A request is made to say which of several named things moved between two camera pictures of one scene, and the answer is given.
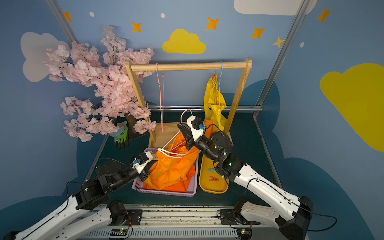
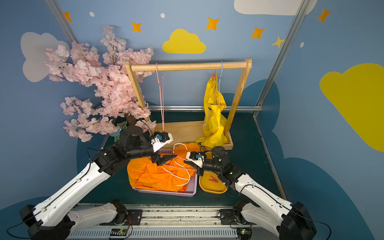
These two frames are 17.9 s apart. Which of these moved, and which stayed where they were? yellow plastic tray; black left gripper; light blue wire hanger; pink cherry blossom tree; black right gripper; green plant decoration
Moved: black left gripper; black right gripper
Stayed: green plant decoration; yellow plastic tray; light blue wire hanger; pink cherry blossom tree
